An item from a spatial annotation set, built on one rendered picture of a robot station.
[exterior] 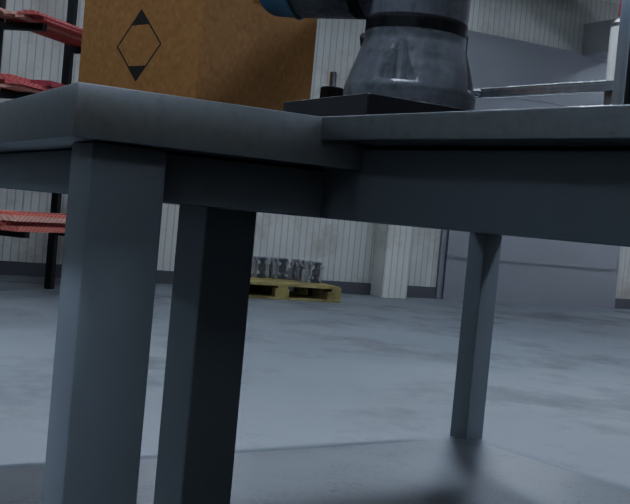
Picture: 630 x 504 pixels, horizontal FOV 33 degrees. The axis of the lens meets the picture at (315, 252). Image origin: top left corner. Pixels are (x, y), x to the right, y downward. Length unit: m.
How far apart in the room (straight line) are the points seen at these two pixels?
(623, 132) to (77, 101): 0.38
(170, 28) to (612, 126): 1.05
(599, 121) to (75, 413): 0.44
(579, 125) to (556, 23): 11.67
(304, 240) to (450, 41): 9.34
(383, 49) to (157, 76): 0.53
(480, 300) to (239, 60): 1.29
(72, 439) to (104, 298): 0.11
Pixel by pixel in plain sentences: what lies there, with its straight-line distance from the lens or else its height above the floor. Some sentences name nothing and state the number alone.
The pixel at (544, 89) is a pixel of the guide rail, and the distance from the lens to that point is 1.52.
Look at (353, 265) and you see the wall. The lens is 10.78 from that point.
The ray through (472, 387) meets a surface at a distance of 2.73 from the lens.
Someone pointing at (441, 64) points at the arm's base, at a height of 0.93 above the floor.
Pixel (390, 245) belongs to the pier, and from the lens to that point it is 10.70.
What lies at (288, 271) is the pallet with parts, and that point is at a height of 0.22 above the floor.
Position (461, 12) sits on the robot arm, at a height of 0.99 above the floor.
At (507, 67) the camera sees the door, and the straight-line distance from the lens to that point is 11.79.
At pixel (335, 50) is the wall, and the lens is 10.69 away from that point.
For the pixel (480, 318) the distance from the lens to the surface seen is 2.71.
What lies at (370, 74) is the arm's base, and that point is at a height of 0.91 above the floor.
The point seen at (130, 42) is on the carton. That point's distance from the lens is 1.68.
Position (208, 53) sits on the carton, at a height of 0.97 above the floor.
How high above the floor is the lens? 0.75
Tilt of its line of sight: 2 degrees down
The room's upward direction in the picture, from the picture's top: 5 degrees clockwise
